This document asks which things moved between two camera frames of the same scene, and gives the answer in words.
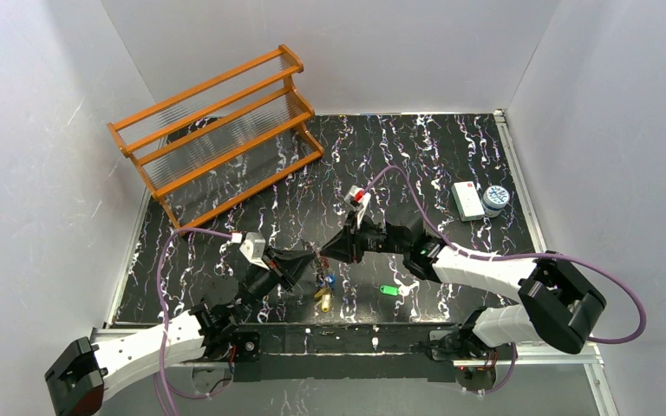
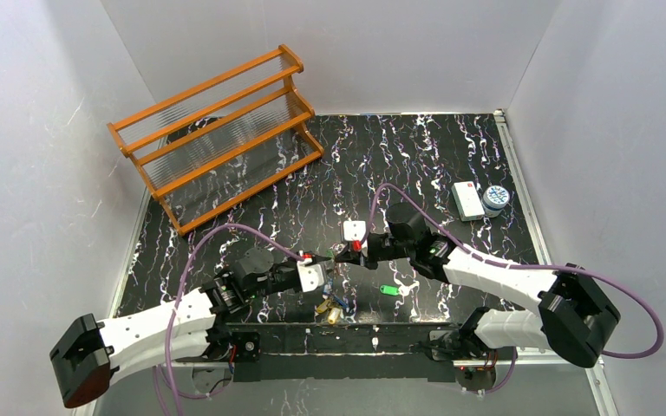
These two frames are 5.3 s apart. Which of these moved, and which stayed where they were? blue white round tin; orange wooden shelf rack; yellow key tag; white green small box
Moved: yellow key tag
Stayed: white green small box; blue white round tin; orange wooden shelf rack
